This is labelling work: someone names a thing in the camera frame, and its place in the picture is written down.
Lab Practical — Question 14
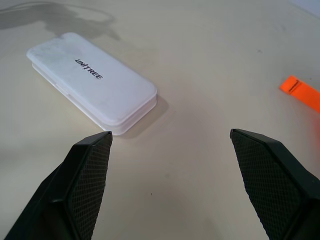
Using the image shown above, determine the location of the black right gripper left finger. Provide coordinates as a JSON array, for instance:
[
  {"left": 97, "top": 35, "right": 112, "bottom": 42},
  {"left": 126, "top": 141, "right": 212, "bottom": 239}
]
[{"left": 3, "top": 130, "right": 114, "bottom": 240}]

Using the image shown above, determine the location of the teal and orange plush toy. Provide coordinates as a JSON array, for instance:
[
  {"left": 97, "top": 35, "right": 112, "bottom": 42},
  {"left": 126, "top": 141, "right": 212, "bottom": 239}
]
[{"left": 278, "top": 74, "right": 320, "bottom": 114}]

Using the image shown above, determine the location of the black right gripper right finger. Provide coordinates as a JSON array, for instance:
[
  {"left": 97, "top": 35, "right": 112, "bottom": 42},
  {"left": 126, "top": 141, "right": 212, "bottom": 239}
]
[{"left": 229, "top": 128, "right": 320, "bottom": 240}]

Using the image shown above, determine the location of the white Unitree plastic case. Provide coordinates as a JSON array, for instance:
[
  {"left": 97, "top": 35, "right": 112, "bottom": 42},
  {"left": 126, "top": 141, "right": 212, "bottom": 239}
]
[{"left": 26, "top": 31, "right": 159, "bottom": 137}]

